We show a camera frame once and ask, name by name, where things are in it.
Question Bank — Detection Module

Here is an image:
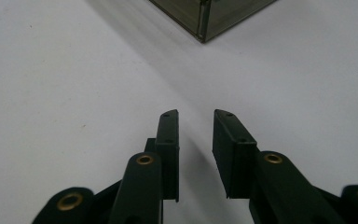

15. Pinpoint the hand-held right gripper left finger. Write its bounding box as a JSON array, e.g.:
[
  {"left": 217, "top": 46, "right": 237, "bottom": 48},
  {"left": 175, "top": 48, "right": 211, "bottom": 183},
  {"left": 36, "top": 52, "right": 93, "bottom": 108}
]
[{"left": 108, "top": 108, "right": 181, "bottom": 224}]

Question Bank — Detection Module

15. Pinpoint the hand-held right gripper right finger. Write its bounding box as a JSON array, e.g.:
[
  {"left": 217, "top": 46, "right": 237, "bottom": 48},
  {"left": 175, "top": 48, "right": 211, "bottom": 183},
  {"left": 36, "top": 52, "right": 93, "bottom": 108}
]
[{"left": 212, "top": 108, "right": 346, "bottom": 224}]

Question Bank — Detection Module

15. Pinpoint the dark transparent box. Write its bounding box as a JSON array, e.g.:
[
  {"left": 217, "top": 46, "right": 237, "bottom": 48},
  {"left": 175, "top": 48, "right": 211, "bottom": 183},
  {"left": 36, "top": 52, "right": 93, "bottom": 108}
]
[{"left": 148, "top": 0, "right": 278, "bottom": 44}]

